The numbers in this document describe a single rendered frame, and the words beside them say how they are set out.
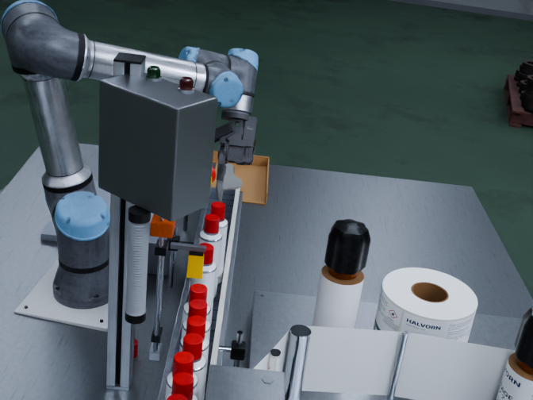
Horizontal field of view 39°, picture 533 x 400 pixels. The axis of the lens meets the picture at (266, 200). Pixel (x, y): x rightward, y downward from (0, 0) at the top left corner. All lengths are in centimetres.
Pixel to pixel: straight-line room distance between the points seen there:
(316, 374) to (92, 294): 59
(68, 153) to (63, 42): 32
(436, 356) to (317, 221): 92
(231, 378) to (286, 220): 119
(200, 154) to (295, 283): 82
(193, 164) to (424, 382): 62
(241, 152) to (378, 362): 62
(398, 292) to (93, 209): 69
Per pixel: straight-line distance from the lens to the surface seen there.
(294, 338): 135
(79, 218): 168
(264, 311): 173
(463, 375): 148
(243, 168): 256
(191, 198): 121
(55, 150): 175
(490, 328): 185
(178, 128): 113
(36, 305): 180
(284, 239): 214
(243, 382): 111
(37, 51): 154
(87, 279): 175
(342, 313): 155
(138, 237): 123
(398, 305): 156
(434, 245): 226
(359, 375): 146
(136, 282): 128
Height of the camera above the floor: 184
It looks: 25 degrees down
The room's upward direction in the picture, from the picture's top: 7 degrees clockwise
